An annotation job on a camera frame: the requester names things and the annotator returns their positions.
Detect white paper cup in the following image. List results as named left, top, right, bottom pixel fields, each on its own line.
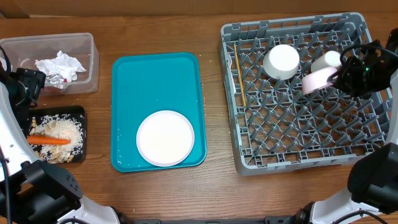
left=311, top=50, right=341, bottom=73

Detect white bowl with food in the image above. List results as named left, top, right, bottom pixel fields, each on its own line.
left=262, top=44, right=300, bottom=80

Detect wooden skewer stick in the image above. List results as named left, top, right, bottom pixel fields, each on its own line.
left=233, top=43, right=246, bottom=107

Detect white plastic fork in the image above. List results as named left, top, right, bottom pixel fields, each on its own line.
left=227, top=53, right=236, bottom=95

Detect pink round plate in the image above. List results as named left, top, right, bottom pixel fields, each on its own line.
left=136, top=110, right=195, bottom=167

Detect white napkin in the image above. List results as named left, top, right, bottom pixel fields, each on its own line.
left=35, top=50, right=86, bottom=82

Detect orange carrot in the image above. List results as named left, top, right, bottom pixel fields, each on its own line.
left=27, top=135, right=70, bottom=145

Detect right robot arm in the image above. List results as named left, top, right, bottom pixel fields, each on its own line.
left=285, top=29, right=397, bottom=224

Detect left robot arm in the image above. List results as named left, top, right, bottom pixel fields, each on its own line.
left=1, top=68, right=130, bottom=223

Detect grey plastic dishwasher rack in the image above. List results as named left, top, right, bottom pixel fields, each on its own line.
left=220, top=12, right=392, bottom=176

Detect black plastic waste tray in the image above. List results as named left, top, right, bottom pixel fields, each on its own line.
left=23, top=106, right=86, bottom=162

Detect teal plastic serving tray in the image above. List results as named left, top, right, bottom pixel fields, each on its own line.
left=111, top=52, right=207, bottom=172

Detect clear plastic storage bin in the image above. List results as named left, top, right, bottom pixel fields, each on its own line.
left=1, top=33, right=99, bottom=96

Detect rice and food scraps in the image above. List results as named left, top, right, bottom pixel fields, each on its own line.
left=27, top=113, right=86, bottom=164

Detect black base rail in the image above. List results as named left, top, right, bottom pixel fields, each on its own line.
left=129, top=215, right=295, bottom=224

